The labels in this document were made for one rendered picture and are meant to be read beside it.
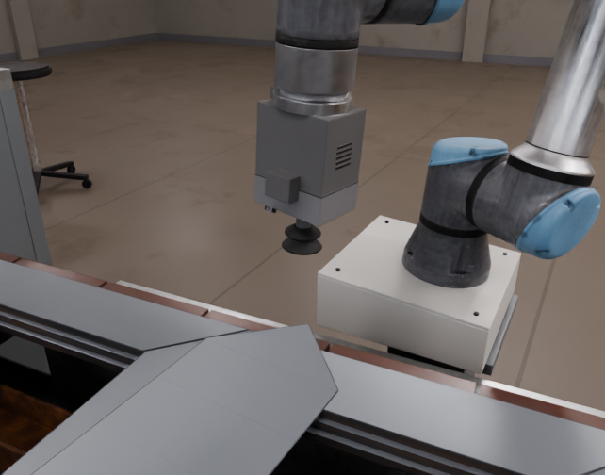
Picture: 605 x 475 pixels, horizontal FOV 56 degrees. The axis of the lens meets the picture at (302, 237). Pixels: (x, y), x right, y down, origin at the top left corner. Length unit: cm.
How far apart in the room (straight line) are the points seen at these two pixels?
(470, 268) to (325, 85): 54
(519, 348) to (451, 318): 135
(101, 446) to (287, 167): 31
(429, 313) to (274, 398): 37
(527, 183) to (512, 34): 817
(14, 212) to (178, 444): 99
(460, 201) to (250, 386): 45
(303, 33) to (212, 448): 38
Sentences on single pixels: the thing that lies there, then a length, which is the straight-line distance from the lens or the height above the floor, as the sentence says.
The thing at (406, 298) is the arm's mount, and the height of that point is 78.
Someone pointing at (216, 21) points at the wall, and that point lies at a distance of 1100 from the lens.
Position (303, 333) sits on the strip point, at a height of 85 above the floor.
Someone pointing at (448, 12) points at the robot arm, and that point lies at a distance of 61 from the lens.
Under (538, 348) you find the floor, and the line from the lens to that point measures 226.
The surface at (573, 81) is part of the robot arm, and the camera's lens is 83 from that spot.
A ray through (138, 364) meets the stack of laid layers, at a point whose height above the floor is 85.
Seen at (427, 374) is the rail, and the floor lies 83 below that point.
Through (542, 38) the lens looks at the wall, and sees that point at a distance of 892.
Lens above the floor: 125
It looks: 26 degrees down
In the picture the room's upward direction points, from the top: straight up
